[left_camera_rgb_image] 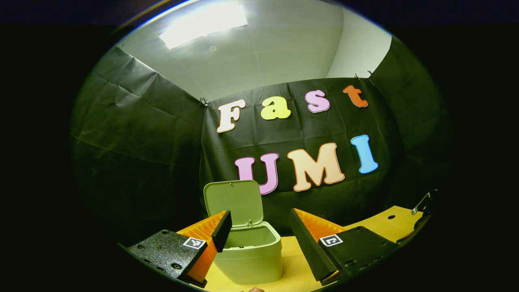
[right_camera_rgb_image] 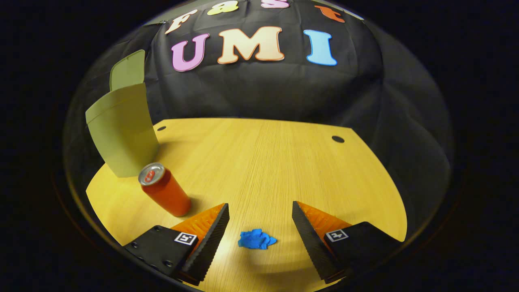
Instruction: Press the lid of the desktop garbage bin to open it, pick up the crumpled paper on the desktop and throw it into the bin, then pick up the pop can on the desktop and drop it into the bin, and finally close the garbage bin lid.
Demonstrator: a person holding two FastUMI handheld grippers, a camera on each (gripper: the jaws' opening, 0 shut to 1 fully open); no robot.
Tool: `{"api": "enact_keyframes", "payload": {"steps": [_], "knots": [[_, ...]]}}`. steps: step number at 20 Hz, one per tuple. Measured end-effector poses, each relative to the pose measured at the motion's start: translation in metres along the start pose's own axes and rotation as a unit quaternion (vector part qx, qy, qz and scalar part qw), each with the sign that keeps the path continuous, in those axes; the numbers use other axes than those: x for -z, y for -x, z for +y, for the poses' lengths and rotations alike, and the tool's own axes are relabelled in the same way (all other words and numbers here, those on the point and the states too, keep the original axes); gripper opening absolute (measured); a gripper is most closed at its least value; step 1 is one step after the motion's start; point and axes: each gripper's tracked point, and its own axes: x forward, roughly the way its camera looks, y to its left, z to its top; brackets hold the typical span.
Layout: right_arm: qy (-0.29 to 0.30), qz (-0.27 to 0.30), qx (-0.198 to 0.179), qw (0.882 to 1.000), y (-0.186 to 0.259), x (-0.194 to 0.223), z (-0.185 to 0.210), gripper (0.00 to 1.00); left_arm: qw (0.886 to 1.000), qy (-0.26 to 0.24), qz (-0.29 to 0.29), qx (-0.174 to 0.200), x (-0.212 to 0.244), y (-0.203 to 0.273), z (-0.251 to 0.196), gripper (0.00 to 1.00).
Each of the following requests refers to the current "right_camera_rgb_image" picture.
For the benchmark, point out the red pop can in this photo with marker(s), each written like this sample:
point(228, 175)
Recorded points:
point(168, 194)

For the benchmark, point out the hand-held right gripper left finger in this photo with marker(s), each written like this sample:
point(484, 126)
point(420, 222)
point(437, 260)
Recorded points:
point(215, 235)

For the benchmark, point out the cream desktop garbage bin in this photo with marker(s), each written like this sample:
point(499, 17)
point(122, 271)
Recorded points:
point(121, 129)

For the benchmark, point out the wooden desktop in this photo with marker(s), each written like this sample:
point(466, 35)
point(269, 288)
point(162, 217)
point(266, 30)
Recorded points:
point(263, 170)

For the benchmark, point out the blue paper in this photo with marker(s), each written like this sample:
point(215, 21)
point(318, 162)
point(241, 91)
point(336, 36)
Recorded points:
point(255, 239)

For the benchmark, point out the black backdrop cloth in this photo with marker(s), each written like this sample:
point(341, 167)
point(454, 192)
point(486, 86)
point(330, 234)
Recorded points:
point(263, 89)

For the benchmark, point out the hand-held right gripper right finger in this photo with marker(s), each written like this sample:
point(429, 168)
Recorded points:
point(308, 243)

